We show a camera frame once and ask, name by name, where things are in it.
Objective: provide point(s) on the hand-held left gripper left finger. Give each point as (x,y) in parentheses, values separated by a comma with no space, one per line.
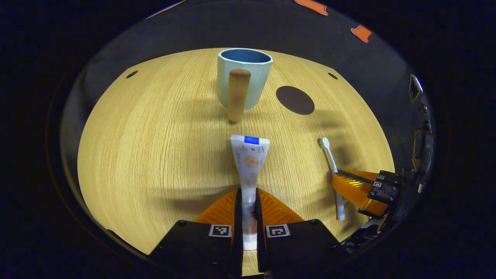
(237,252)

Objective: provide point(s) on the dark brown round coaster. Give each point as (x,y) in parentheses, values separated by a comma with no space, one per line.
(295,100)

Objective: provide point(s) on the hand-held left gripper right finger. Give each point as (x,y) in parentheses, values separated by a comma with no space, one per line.
(260,252)

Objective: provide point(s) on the white toothpaste tube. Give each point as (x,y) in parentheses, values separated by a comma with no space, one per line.
(250,162)

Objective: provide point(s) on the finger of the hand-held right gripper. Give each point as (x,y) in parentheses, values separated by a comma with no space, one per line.
(383,193)
(389,177)

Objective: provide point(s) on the black backdrop cloth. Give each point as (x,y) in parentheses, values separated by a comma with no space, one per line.
(290,35)

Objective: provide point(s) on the white toothbrush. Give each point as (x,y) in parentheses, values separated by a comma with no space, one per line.
(329,153)

